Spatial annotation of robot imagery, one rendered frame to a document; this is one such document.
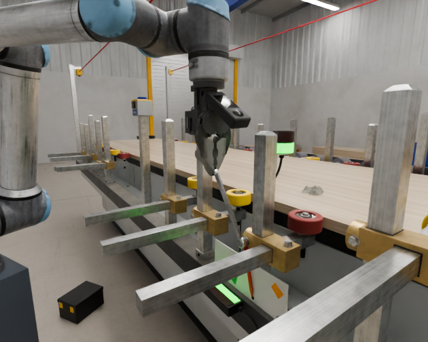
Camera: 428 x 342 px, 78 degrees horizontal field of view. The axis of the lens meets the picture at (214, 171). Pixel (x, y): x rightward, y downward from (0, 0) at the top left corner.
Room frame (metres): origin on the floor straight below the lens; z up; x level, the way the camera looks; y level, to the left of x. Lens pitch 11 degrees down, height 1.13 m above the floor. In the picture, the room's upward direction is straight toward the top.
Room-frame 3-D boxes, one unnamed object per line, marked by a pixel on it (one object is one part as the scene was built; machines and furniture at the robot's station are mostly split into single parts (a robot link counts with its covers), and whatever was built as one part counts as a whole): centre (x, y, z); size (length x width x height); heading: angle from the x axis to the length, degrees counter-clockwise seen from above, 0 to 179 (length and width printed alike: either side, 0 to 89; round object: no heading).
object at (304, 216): (0.60, -0.22, 0.85); 0.08 x 0.08 x 0.11
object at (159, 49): (0.66, 0.12, 1.33); 0.12 x 0.12 x 0.09; 64
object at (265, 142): (0.58, -0.11, 0.87); 0.03 x 0.03 x 0.48; 35
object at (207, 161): (0.61, 0.03, 1.05); 0.06 x 0.03 x 0.09; 35
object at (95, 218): (0.90, 0.23, 0.82); 0.43 x 0.03 x 0.04; 125
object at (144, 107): (1.20, 0.32, 1.18); 0.07 x 0.07 x 0.08; 35
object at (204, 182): (0.78, 0.03, 0.89); 0.03 x 0.03 x 0.48; 35
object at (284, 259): (0.56, -0.13, 0.85); 0.13 x 0.06 x 0.05; 35
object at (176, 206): (0.97, 0.16, 0.82); 0.13 x 0.06 x 0.05; 35
